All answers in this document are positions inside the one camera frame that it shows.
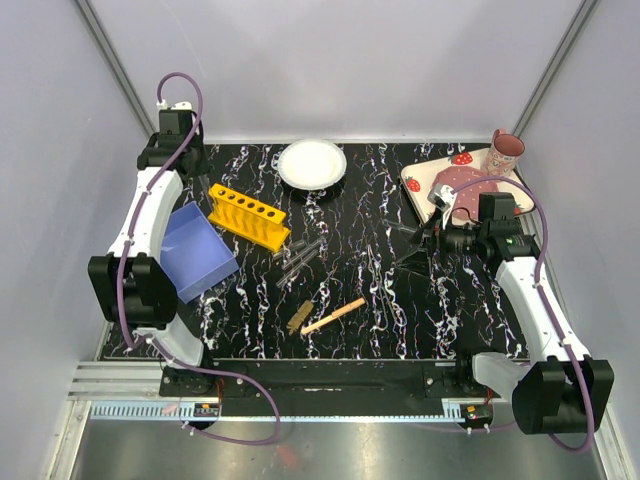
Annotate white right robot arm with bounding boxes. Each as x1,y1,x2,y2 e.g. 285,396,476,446
397,192,614,436

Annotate brown test tube brush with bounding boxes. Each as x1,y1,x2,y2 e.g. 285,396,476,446
286,300,328,336

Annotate wooden test tube clamp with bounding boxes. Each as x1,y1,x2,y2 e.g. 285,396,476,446
301,297,366,335

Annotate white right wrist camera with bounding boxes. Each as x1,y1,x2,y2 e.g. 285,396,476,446
427,183,456,211

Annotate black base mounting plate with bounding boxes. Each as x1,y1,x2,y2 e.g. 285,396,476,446
159,359,489,419

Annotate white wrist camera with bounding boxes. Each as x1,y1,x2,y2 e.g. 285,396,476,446
427,183,456,211
156,99,195,112

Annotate strawberry pattern tray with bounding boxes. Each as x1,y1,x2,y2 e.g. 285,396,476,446
401,147,535,226

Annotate pink patterned mug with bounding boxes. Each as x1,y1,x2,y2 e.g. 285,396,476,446
483,129,525,176

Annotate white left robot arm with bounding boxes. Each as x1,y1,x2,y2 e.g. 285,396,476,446
88,102,205,369

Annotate pink dotted plate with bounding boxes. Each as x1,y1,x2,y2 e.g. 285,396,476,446
432,166,499,222

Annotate metal wire tongs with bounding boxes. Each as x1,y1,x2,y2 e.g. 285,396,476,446
367,246,393,327

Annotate yellow test tube rack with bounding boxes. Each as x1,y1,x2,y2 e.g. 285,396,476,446
208,184,291,253

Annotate blue plastic bin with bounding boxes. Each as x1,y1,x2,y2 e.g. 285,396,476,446
160,202,239,303

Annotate clear glass test tube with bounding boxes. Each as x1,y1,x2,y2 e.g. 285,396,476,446
382,219,416,237
276,249,319,288
282,241,321,270
283,240,306,254

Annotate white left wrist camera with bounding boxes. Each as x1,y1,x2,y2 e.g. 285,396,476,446
156,99,195,112

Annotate white paper plate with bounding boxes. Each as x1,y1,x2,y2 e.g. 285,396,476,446
277,139,347,191

